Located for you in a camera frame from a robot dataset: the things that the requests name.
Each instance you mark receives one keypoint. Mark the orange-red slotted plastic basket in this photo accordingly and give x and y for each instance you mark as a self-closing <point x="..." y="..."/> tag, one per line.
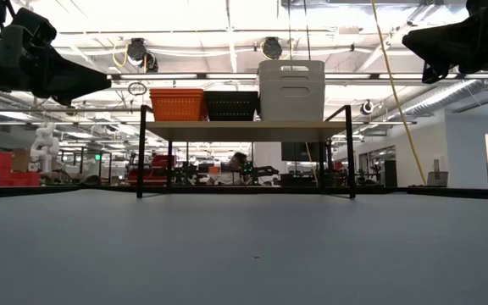
<point x="177" y="92"/>
<point x="177" y="108"/>
<point x="177" y="89"/>

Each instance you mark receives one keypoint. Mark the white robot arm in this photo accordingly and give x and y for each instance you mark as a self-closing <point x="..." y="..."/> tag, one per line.
<point x="45" y="144"/>

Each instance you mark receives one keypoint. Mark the cardboard box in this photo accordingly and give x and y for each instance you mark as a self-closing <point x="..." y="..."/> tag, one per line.
<point x="20" y="159"/>

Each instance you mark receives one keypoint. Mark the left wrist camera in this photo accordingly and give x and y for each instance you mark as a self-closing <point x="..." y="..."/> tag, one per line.
<point x="36" y="26"/>

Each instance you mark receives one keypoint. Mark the black narrow cabinet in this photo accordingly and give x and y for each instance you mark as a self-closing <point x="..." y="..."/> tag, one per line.
<point x="390" y="173"/>

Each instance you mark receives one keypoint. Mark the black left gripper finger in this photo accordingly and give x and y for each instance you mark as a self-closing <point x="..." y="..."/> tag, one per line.
<point x="66" y="80"/>

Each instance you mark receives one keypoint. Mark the black flat screen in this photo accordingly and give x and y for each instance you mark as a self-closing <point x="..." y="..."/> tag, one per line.
<point x="299" y="151"/>

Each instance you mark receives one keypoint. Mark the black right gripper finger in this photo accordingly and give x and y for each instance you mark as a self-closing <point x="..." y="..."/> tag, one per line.
<point x="432" y="74"/>
<point x="439" y="42"/>

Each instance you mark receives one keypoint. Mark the black slotted plastic basket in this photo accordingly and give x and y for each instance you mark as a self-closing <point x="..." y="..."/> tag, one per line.
<point x="231" y="92"/>
<point x="231" y="109"/>
<point x="231" y="95"/>

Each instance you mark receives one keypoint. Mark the wooden shelf with black legs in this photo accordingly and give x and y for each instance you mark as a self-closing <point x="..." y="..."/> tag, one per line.
<point x="244" y="131"/>

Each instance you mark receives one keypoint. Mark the red storage rack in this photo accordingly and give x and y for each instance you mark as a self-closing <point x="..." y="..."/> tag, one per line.
<point x="159" y="163"/>

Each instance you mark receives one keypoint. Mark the grey mesh bin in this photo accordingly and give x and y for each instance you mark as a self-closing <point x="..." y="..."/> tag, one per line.
<point x="437" y="178"/>

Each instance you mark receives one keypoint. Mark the device with green lights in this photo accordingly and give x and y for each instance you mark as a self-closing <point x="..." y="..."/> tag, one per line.
<point x="248" y="168"/>

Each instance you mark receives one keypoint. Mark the person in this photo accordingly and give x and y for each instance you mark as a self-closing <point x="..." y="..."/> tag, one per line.
<point x="237" y="165"/>

